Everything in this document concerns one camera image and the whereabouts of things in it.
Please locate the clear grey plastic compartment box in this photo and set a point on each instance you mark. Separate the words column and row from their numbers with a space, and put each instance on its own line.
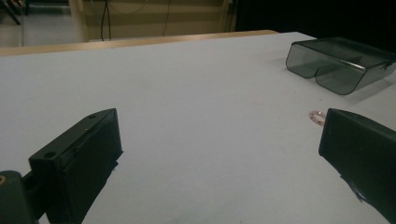
column 336, row 62

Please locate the wooden table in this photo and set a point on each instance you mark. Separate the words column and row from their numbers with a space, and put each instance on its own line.
column 124, row 43

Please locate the wooden cabinet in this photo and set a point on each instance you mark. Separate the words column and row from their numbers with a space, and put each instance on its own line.
column 193, row 18

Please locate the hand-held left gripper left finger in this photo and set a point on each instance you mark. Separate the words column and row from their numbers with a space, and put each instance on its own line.
column 77, row 161

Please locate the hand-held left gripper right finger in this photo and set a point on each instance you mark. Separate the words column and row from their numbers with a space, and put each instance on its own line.
column 361, row 149

